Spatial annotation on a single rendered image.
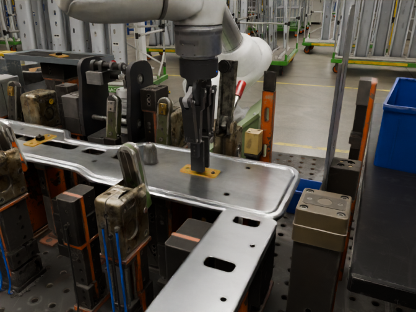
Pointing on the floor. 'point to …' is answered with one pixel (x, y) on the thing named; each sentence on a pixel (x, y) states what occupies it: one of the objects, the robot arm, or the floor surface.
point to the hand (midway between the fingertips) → (200, 153)
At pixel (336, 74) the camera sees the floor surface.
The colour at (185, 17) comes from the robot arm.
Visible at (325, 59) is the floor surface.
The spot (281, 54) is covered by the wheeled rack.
